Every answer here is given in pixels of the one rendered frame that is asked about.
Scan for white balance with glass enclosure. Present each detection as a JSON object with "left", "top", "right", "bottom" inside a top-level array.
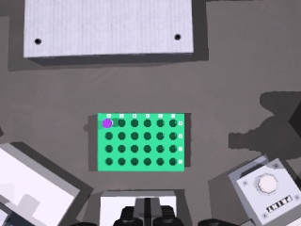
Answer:
[{"left": 228, "top": 154, "right": 301, "bottom": 226}]

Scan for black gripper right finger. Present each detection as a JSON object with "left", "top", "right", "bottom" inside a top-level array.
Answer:
[{"left": 148, "top": 197, "right": 239, "bottom": 226}]

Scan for green tube rack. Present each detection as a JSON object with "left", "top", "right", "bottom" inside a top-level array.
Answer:
[{"left": 98, "top": 113, "right": 184, "bottom": 171}]

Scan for white tube with purple cap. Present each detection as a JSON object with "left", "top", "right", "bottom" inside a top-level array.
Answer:
[{"left": 103, "top": 119, "right": 113, "bottom": 128}]

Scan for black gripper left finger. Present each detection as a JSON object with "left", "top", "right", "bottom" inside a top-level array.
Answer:
[{"left": 71, "top": 198, "right": 148, "bottom": 226}]

